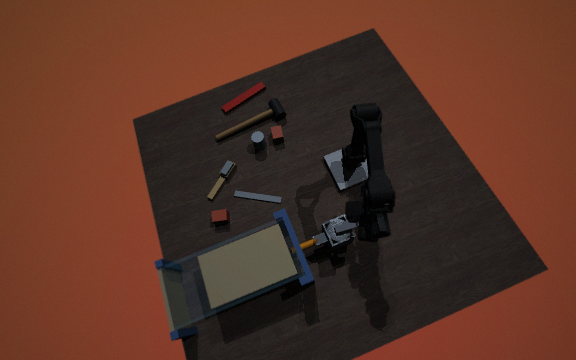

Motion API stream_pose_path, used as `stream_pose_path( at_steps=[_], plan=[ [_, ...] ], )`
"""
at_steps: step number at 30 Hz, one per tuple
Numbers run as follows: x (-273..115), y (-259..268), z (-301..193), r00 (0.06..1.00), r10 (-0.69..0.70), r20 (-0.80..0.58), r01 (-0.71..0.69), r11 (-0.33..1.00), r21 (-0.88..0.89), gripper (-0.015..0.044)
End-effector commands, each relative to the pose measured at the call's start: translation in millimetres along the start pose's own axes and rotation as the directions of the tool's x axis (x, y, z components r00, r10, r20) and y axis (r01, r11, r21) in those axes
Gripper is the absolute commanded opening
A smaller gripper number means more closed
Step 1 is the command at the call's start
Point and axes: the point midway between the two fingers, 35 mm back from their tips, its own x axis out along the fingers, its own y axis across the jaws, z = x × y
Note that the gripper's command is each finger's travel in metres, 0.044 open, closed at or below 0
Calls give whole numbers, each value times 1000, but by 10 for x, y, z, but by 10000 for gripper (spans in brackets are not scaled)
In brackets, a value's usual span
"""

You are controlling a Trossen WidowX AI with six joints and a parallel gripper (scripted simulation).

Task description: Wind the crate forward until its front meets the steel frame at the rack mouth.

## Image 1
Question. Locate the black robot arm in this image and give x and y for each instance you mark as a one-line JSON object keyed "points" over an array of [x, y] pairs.
{"points": [[367, 119]]}

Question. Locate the grey cylinder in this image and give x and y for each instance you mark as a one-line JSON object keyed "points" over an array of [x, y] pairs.
{"points": [[258, 140]]}

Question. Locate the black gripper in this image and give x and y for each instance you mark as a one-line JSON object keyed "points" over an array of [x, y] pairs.
{"points": [[363, 232]]}

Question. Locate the black mallet with wooden handle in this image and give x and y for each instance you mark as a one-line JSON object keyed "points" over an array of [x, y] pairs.
{"points": [[276, 109]]}

